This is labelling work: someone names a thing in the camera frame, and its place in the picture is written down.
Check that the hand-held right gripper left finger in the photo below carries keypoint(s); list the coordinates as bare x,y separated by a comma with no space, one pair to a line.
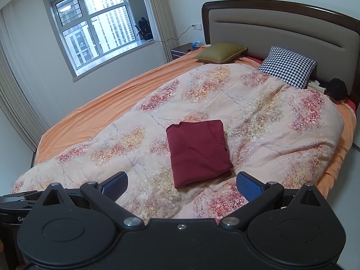
116,185

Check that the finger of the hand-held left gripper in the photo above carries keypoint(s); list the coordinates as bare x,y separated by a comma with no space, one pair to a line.
19,199

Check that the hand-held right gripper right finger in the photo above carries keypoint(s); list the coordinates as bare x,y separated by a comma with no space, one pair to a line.
247,185

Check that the dark red sweater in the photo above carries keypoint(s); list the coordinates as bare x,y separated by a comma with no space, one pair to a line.
198,152

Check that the floral duvet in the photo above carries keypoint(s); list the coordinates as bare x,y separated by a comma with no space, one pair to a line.
267,112

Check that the beige curtain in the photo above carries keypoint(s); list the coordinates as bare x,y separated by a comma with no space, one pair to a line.
161,14
19,90

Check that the stack of papers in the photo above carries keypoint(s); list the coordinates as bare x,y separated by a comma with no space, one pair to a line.
316,85

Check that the houndstooth pillow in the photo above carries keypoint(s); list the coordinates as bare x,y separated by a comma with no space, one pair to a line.
287,66

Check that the black cloth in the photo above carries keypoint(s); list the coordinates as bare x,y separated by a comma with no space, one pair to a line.
337,88

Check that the olive green pillow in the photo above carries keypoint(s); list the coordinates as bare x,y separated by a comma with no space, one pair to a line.
222,52

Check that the dark wooden nightstand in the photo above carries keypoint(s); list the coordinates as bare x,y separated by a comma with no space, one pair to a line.
181,51

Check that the blue tissue box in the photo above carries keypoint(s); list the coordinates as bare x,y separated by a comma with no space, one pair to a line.
196,44

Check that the padded wooden headboard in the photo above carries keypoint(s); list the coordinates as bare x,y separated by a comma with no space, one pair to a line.
281,31

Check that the black backpack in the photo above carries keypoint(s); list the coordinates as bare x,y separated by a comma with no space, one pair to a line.
144,29

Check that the window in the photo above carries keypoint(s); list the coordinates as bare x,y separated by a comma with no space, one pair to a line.
92,25

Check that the white wall socket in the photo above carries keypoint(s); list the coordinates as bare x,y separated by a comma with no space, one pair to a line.
197,26

